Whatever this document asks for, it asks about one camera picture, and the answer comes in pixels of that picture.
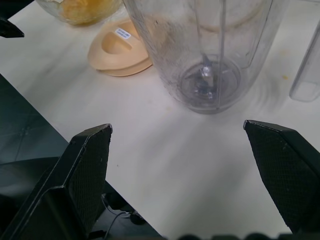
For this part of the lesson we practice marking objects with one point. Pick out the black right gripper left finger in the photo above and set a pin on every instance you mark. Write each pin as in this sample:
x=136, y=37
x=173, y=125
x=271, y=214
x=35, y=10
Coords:
x=75, y=190

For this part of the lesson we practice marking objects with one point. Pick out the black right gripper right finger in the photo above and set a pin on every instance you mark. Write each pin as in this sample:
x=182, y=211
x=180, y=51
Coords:
x=287, y=175

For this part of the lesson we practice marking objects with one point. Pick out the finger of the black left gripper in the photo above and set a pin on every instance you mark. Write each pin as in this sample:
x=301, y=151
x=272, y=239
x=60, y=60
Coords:
x=10, y=28

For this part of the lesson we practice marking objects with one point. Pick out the yellow fruit pieces pile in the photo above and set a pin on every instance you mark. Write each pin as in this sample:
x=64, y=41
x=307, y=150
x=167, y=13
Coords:
x=82, y=12

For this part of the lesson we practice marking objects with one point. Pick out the cream blender lid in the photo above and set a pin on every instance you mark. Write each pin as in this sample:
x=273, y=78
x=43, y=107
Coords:
x=117, y=62

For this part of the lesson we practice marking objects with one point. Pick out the clear plastic blender jar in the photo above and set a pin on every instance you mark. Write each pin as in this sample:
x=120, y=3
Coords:
x=175, y=50

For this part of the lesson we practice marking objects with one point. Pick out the clear glass fruit bowl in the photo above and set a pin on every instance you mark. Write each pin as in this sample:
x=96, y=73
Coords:
x=50, y=10

